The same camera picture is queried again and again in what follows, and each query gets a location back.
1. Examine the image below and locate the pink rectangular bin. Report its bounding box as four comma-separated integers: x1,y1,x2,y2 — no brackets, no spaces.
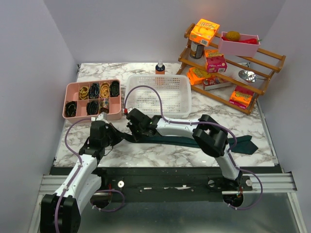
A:
218,32,260,58

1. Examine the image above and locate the dark green tie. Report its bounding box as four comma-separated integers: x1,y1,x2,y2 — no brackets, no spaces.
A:
122,133,258,155

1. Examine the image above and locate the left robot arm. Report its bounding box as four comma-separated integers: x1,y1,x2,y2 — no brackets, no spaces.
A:
39,120,121,233

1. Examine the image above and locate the yellow rolled tie left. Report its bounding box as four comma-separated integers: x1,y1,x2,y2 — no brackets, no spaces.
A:
79,86,89,100

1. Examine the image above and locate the orange sponge box top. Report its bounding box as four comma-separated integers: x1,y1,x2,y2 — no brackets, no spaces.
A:
190,18,220,46

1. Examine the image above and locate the black rolled tie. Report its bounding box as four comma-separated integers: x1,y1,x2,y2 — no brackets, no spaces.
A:
65,101,77,117
110,81,120,97
86,100,99,116

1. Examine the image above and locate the yellow rolled tie right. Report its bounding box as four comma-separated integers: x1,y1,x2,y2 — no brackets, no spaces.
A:
100,82,110,98

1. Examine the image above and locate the orange spray bottle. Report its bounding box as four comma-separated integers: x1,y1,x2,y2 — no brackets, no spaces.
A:
155,60,165,75

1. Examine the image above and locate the black rolled tie top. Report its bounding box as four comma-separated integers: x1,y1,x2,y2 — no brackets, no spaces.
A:
110,81,120,97

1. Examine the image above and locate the dark jar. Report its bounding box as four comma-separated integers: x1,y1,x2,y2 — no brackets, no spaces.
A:
190,41,205,59

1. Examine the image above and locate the orange sponge box middle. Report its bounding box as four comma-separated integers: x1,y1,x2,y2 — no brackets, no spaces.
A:
187,67,213,85

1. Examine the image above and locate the red chili pepper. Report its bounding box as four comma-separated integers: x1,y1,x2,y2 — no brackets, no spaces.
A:
222,36,260,45

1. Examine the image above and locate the black rolled tie bottom left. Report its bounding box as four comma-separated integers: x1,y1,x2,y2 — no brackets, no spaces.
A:
65,101,77,117

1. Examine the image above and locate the orange sponge box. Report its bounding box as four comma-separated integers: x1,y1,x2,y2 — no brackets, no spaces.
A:
187,67,213,85
229,86,254,109
190,18,220,46

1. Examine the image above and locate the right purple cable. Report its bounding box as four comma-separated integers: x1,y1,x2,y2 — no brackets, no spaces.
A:
123,85,263,211

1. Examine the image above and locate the wooden tiered rack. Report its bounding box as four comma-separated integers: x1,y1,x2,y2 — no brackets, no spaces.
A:
176,23,286,115

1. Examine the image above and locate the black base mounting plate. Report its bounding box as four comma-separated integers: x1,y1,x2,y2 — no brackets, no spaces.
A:
50,166,253,203

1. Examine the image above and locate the pink sponge box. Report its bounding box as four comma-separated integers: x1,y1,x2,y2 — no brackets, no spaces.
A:
204,50,227,73

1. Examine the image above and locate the dark blue rolled tie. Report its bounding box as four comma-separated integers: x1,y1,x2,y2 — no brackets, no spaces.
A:
89,83,100,99

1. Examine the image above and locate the white plastic basket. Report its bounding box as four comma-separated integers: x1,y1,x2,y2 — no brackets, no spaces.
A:
124,74,192,118

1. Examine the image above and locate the silver metal spoon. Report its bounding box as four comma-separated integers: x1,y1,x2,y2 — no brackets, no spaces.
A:
238,69,265,83

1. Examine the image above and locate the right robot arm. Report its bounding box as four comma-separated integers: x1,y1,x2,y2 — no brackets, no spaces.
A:
124,108,242,190

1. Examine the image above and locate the patterned rolled tie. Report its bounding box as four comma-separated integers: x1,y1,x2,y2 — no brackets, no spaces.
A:
99,98,110,114

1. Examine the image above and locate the pink compartment organizer box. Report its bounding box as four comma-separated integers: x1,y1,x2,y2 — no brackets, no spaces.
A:
63,79,121,123

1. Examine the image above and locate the orange sponge box lower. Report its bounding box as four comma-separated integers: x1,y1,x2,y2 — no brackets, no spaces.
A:
229,86,254,109

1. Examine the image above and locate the brown potato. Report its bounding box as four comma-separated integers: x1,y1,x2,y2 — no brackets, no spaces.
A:
225,31,241,42

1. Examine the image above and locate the white red flat box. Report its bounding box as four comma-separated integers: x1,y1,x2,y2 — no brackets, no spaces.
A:
203,76,232,91

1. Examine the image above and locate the yellow rolled tie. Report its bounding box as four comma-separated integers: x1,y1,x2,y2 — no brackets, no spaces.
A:
79,86,89,100
100,82,110,98

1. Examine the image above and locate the black rolled tie bottom middle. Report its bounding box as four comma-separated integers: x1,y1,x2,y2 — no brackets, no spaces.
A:
86,100,99,116

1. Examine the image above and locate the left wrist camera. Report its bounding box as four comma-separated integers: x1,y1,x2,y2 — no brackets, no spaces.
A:
96,112,108,123

